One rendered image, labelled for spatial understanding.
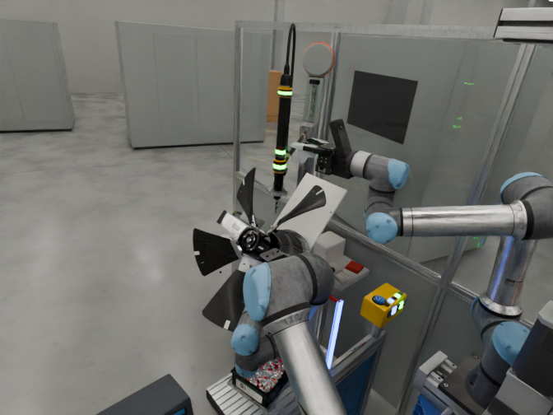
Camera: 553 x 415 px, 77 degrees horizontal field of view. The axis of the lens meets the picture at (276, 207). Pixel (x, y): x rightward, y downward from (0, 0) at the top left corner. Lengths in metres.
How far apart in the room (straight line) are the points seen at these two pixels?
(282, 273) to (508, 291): 0.71
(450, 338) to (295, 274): 1.29
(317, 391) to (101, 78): 12.82
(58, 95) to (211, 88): 3.04
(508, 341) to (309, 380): 0.62
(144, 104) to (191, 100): 0.81
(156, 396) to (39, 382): 1.89
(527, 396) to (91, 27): 12.99
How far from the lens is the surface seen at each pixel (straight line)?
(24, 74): 8.18
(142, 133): 6.71
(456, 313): 1.87
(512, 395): 0.94
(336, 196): 1.61
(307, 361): 0.76
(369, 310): 1.45
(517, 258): 1.18
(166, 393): 0.89
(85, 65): 13.19
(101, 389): 2.57
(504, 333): 1.20
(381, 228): 0.89
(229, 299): 1.43
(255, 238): 1.39
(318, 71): 1.84
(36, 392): 2.70
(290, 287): 0.76
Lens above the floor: 1.95
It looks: 26 degrees down
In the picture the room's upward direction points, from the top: 4 degrees clockwise
